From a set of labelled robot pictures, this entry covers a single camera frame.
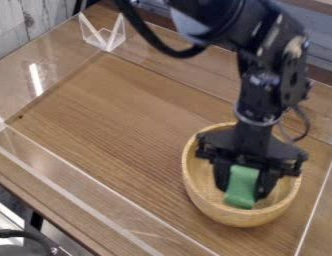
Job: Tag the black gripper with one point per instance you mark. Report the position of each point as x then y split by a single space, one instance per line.
248 144

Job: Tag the green rectangular block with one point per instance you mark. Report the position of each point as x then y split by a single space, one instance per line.
240 194

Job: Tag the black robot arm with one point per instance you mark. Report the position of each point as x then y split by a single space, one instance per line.
271 43

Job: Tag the wooden brown bowl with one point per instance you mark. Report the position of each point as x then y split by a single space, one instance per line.
208 197

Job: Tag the black table frame bracket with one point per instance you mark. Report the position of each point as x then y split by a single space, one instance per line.
48 238

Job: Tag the clear acrylic corner bracket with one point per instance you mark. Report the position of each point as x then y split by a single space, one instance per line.
104 38

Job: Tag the clear acrylic enclosure wall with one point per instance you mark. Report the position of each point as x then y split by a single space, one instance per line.
99 127

